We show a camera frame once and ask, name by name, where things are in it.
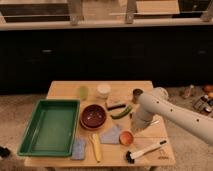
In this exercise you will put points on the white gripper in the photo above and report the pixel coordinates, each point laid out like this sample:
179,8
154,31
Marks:
138,125

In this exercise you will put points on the metal cup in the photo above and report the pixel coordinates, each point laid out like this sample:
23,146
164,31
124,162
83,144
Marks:
136,93

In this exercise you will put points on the white plastic cup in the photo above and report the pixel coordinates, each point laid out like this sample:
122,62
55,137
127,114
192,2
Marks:
103,90

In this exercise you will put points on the blue grey sponge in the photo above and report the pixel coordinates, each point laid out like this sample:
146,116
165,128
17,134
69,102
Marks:
78,152

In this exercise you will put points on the green plastic tray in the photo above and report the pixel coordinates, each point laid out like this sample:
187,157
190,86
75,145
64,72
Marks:
51,129

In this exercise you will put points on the dark red bowl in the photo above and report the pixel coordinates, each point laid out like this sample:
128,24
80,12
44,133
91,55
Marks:
93,117

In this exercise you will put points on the wooden table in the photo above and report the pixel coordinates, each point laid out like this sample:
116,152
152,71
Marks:
112,155

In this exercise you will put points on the white black dish brush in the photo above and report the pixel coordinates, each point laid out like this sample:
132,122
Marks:
131,156

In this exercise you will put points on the red yellow apple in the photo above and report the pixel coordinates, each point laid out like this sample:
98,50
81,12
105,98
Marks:
126,138

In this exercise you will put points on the black brown eraser block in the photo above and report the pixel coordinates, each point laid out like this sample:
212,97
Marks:
111,105

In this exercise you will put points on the green plastic cup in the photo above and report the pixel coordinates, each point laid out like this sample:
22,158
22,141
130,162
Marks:
83,92

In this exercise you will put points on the yellow banana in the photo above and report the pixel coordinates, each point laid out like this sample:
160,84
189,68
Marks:
95,140

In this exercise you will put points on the grey folded cloth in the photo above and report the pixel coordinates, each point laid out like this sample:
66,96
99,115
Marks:
111,136

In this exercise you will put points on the dark cabinet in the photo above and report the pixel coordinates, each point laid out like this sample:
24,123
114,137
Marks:
168,56

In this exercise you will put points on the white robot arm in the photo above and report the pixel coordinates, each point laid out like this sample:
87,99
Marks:
156,102

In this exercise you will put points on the green pepper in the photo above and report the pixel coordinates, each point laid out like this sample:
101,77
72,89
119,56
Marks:
123,113

